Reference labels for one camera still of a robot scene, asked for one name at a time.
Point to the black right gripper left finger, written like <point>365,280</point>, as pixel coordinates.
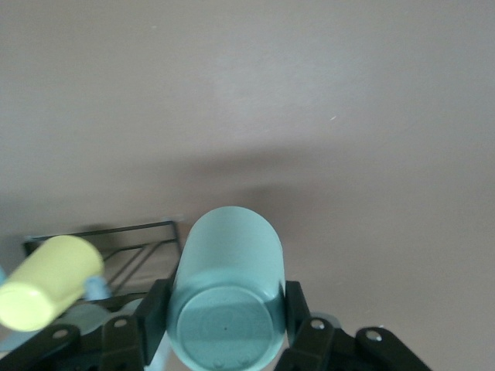
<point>145,317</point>

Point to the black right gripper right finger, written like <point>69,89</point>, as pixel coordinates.
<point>305,320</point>

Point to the mint green cup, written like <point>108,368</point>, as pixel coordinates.
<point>228,286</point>

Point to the yellow cup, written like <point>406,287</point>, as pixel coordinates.
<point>50,284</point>

